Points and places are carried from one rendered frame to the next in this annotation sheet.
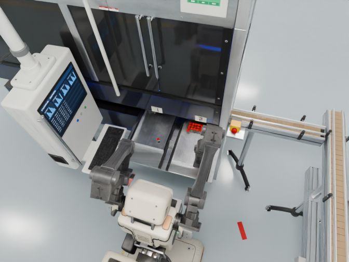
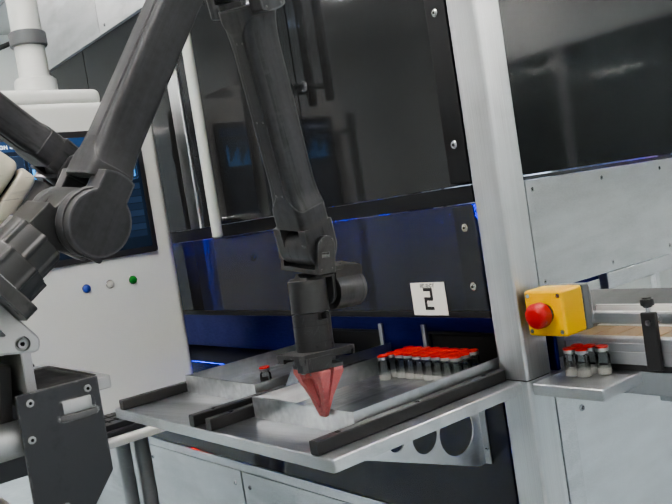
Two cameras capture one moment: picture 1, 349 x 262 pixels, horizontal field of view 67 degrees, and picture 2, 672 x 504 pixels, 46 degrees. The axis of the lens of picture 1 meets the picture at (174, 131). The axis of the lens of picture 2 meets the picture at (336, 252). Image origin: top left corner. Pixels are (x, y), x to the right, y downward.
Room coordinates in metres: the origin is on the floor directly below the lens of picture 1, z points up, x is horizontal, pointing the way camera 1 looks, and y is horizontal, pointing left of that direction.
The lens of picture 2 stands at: (-0.22, -0.76, 1.20)
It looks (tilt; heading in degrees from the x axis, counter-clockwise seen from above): 3 degrees down; 29
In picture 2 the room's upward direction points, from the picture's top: 9 degrees counter-clockwise
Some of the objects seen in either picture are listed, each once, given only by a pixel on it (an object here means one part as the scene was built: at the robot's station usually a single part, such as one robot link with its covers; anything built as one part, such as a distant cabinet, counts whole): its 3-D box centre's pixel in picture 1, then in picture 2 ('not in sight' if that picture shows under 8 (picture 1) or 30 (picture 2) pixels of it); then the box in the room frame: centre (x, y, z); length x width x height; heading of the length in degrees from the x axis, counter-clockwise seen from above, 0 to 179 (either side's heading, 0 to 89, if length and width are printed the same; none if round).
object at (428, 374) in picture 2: (199, 131); (423, 366); (1.07, -0.18, 0.91); 0.18 x 0.02 x 0.05; 69
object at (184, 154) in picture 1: (195, 144); (379, 386); (0.96, -0.14, 0.90); 0.34 x 0.26 x 0.04; 159
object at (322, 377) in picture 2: not in sight; (326, 383); (0.79, -0.15, 0.95); 0.07 x 0.07 x 0.09; 68
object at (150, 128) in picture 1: (155, 128); (289, 367); (1.14, 0.15, 0.90); 0.34 x 0.26 x 0.04; 158
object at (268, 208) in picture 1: (294, 213); not in sight; (0.60, -1.03, 0.07); 0.50 x 0.08 x 0.14; 68
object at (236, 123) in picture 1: (235, 125); (557, 309); (1.03, -0.44, 1.00); 0.08 x 0.07 x 0.07; 158
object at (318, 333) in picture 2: (199, 159); (313, 337); (0.78, -0.15, 1.02); 0.10 x 0.07 x 0.07; 158
